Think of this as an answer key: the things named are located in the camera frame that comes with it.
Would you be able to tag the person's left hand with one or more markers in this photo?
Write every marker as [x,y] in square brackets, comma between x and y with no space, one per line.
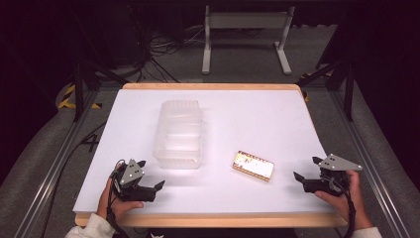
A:
[110,206]

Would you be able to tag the yellow black hazard tape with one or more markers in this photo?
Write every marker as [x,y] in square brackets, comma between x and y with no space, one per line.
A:
[67,99]

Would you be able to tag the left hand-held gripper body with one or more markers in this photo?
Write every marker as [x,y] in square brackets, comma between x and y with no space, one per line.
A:
[131,173]

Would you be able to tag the black metal stand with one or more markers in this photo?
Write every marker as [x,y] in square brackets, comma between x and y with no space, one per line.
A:
[78,89]
[349,89]

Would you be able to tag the clear plastic storage box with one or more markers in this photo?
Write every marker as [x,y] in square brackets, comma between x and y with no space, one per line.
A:
[178,135]

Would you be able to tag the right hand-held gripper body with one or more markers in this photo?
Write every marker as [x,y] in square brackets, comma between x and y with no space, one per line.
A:
[333,162]

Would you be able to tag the gold snack packet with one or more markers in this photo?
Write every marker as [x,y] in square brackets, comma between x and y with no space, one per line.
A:
[253,166]

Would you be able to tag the white table sheet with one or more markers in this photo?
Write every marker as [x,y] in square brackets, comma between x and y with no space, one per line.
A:
[251,125]

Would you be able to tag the white metal stand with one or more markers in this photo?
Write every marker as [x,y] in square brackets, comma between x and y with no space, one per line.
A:
[247,20]

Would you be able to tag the aluminium floor rail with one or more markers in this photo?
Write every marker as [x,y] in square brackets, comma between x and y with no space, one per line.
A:
[369,165]
[49,175]

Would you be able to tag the person's right hand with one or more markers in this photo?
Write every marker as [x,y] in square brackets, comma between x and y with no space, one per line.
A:
[355,201]

